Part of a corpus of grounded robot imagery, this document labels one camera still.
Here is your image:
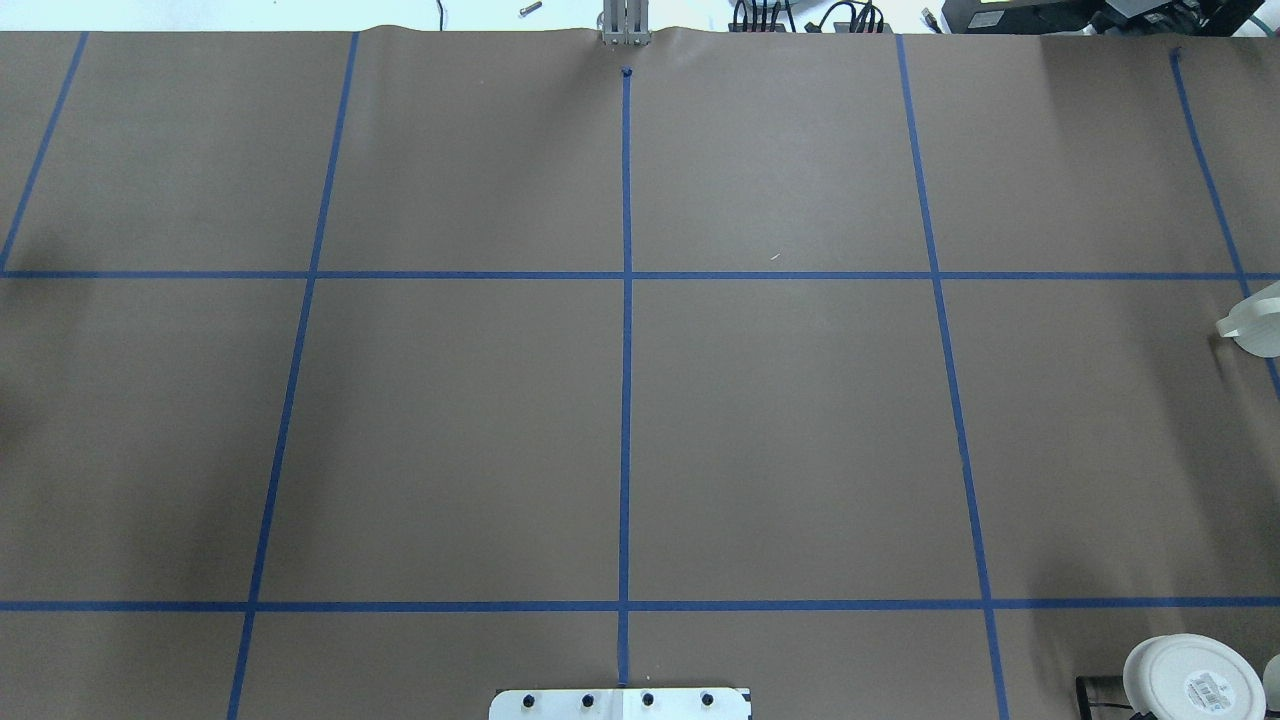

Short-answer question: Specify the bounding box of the pale green ceramic mug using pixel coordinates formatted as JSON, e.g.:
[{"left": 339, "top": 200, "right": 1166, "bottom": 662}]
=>
[{"left": 1215, "top": 282, "right": 1279, "bottom": 359}]

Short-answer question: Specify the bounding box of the white mounting plate with bolts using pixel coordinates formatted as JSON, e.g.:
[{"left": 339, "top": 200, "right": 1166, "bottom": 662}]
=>
[{"left": 488, "top": 687, "right": 753, "bottom": 719}]

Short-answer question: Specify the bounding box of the aluminium frame post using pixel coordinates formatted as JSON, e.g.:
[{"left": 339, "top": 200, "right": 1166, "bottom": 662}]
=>
[{"left": 598, "top": 0, "right": 652, "bottom": 47}]

